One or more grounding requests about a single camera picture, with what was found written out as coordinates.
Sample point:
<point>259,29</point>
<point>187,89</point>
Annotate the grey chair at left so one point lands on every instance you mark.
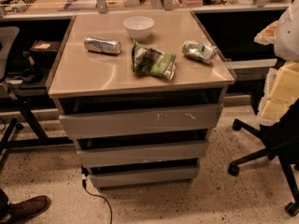
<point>7,37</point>

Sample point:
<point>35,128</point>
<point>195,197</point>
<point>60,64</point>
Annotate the white ceramic bowl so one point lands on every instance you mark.
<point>138,27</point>

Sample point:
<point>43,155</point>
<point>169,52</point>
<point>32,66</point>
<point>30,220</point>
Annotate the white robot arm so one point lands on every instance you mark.
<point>283,34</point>

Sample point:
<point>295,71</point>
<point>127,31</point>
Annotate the black office chair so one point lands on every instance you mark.
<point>282,140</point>

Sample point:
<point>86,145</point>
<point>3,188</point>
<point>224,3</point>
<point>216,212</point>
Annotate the grey drawer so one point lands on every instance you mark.
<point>144,177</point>
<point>140,121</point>
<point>142,154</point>

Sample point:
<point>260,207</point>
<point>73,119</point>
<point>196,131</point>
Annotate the brown shoe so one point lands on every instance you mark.
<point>13,212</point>

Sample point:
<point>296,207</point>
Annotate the silver soda can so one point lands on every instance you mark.
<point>102,45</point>

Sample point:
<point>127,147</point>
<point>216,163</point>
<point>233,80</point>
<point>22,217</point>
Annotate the grey three-drawer cabinet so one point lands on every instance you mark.
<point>91,82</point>

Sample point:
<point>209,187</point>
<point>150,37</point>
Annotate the green chip bag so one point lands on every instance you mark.
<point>147,61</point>

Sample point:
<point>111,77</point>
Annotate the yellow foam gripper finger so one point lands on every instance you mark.
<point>281,91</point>

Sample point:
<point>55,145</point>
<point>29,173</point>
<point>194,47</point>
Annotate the grey top drawer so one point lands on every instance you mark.
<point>140,121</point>

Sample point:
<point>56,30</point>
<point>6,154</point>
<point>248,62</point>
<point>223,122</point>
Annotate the grey bottom drawer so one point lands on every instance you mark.
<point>144,177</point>

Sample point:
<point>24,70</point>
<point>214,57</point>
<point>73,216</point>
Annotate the black box under desk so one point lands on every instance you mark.
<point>44,52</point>

